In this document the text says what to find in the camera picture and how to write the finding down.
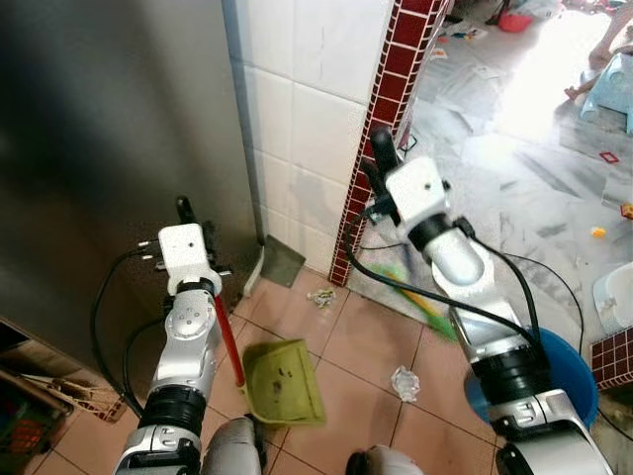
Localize green dustpan with red handle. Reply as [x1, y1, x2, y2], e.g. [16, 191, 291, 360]
[176, 196, 327, 428]

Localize small crumpled paper scrap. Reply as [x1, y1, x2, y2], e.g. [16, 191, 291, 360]
[308, 286, 338, 310]

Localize grey steel fridge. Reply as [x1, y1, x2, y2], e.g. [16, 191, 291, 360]
[0, 0, 266, 369]

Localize crumpled clear plastic wrapper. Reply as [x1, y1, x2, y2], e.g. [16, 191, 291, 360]
[390, 365, 421, 403]

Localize white plastic basin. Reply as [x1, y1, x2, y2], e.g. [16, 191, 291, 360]
[591, 261, 633, 335]

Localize grey left robot leg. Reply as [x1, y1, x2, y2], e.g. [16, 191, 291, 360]
[201, 416, 268, 475]

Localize grey robot leg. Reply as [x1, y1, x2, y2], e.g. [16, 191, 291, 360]
[346, 445, 426, 475]
[201, 416, 268, 475]

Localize red plastic bowl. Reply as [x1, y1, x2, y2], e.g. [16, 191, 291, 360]
[497, 8, 535, 34]

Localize light blue plastic stool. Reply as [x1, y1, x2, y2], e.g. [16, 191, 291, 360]
[579, 51, 633, 135]

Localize cluttered wooden shelf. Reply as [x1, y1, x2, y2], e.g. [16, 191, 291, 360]
[0, 317, 125, 475]

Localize blue plastic bucket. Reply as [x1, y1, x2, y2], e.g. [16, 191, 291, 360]
[465, 327, 599, 428]

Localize grey right robot leg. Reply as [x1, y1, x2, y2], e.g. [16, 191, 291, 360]
[346, 445, 426, 475]

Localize small child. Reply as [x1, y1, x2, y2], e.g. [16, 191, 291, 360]
[566, 5, 633, 102]

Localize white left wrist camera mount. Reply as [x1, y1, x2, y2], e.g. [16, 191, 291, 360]
[156, 224, 221, 294]

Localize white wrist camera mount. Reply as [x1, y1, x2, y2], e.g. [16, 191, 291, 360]
[384, 156, 451, 231]
[156, 224, 221, 294]

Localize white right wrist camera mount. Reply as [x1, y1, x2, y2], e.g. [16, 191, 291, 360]
[384, 156, 451, 231]

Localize grey dustpan with white handle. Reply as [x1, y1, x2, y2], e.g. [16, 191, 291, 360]
[244, 236, 309, 296]

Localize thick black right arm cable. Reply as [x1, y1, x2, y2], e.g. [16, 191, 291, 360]
[344, 201, 543, 345]

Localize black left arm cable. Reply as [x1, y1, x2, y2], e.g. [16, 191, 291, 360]
[91, 245, 164, 422]
[124, 317, 169, 397]

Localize thin black cable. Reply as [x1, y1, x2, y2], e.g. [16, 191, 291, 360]
[470, 233, 587, 349]

